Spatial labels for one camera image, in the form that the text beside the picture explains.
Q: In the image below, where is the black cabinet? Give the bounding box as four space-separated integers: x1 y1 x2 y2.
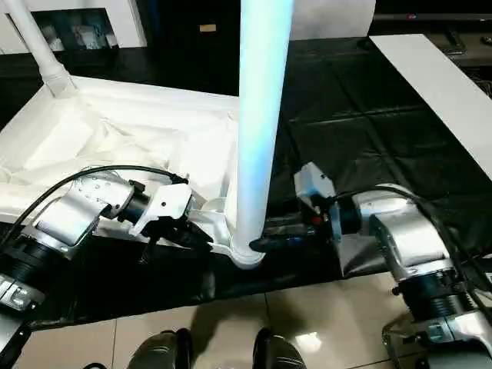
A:
145 0 242 95

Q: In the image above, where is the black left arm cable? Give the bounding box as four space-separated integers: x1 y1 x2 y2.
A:
0 164 190 248

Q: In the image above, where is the white plastic table top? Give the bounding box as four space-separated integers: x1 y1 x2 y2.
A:
0 75 271 271

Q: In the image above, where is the dark left robot foot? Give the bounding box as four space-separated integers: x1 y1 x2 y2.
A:
131 327 194 369

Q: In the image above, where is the dark robot foot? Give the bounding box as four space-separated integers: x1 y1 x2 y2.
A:
252 327 305 369
131 327 194 369

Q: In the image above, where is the white glass-door cabinet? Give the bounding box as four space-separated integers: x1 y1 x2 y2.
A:
0 0 150 55

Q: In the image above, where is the grey cushion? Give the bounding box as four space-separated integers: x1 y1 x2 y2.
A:
289 0 377 40

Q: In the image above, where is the dark right robot foot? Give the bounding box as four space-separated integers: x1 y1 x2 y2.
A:
252 327 305 369

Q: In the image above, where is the chrome metal floor frame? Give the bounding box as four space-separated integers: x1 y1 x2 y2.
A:
381 317 424 369

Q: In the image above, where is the white flat board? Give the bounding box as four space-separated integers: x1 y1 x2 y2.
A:
367 32 492 182

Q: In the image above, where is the black low furniture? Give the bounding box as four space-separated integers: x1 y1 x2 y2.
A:
371 10 492 72

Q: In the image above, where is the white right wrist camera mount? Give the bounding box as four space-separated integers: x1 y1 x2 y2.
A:
293 160 344 244

